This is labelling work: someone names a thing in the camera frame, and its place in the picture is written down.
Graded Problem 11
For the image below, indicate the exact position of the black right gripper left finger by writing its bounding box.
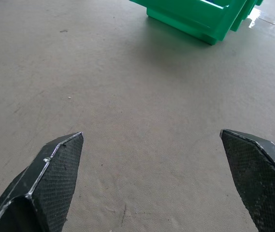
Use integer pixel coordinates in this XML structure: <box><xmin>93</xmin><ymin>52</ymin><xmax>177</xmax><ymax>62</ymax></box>
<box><xmin>0</xmin><ymin>131</ymin><xmax>84</xmax><ymax>232</ymax></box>

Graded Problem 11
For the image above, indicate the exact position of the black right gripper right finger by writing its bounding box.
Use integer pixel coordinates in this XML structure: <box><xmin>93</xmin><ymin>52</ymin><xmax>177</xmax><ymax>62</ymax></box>
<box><xmin>219</xmin><ymin>129</ymin><xmax>275</xmax><ymax>232</ymax></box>

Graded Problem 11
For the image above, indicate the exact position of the green plastic storage bin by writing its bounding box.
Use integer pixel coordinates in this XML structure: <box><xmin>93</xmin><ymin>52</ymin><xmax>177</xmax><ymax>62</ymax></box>
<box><xmin>129</xmin><ymin>0</ymin><xmax>248</xmax><ymax>46</ymax></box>
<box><xmin>230</xmin><ymin>0</ymin><xmax>265</xmax><ymax>32</ymax></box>

